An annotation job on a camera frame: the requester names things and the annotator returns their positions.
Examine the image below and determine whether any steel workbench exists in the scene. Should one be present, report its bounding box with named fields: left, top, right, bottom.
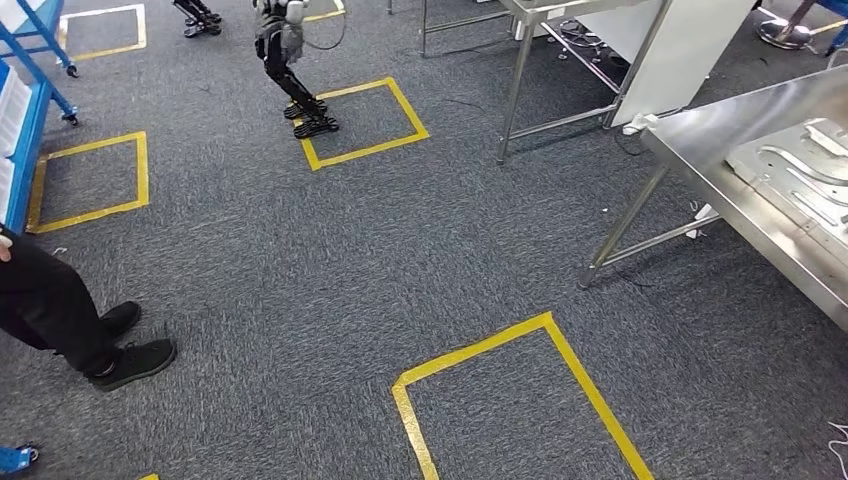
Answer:
left=578, top=64, right=848, bottom=333

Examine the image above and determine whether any white plastic bin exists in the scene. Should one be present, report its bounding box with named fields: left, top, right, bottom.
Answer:
left=0, top=64, right=33, bottom=158
left=0, top=156, right=16, bottom=225

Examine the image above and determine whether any person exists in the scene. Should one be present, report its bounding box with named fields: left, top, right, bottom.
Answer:
left=0, top=225, right=179, bottom=393

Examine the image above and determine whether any steel side table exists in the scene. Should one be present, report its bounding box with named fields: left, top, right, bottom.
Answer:
left=495, top=0, right=670, bottom=167

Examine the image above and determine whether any white power plug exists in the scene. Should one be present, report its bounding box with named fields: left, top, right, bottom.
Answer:
left=622, top=112, right=661, bottom=138

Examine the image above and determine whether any white panel board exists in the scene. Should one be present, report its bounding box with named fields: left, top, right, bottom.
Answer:
left=574, top=0, right=758, bottom=129

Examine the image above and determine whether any white power adapter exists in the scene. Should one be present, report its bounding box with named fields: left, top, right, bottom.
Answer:
left=685, top=203, right=721, bottom=240

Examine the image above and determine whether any large stamped metal panel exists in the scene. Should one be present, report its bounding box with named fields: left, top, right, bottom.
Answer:
left=725, top=117, right=848, bottom=250

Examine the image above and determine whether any chrome stool base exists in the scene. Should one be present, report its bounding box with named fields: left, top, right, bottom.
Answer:
left=755, top=0, right=821, bottom=52

